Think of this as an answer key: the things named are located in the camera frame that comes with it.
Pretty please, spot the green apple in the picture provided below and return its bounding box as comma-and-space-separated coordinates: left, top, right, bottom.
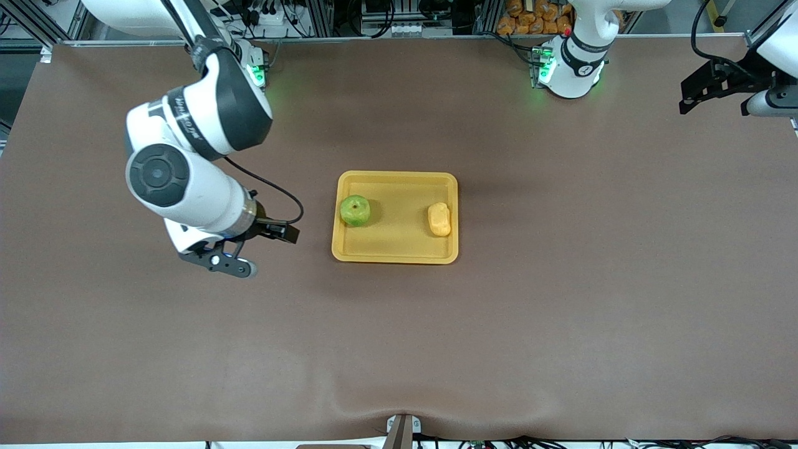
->
339, 195, 372, 228

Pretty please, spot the yellow potato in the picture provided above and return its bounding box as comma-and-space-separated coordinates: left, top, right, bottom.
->
427, 202, 451, 238

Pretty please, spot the yellow plastic tray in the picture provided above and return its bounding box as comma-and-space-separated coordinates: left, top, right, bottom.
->
331, 170, 459, 265

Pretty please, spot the brown table cover mat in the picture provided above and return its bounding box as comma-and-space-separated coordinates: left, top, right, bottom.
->
0, 36, 798, 445

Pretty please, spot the bag of orange items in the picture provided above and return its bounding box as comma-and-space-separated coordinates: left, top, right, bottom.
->
497, 0, 574, 36

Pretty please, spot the white power strip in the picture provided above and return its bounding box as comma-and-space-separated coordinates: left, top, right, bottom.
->
240, 7, 292, 27

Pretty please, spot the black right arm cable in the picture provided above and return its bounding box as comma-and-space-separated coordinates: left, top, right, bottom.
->
221, 156, 305, 225

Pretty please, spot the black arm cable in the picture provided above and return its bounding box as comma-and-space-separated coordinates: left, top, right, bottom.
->
221, 156, 305, 225
690, 0, 759, 79

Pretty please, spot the aluminium frame strut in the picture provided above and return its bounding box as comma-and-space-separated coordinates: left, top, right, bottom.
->
745, 3, 783, 48
0, 0, 85, 48

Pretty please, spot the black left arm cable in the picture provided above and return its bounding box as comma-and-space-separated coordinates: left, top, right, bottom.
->
690, 0, 759, 79

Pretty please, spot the aluminium table edge rail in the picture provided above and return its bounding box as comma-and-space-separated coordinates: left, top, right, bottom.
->
62, 34, 748, 47

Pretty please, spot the metal table clamp bracket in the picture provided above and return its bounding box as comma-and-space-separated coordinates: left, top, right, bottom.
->
385, 413, 423, 449

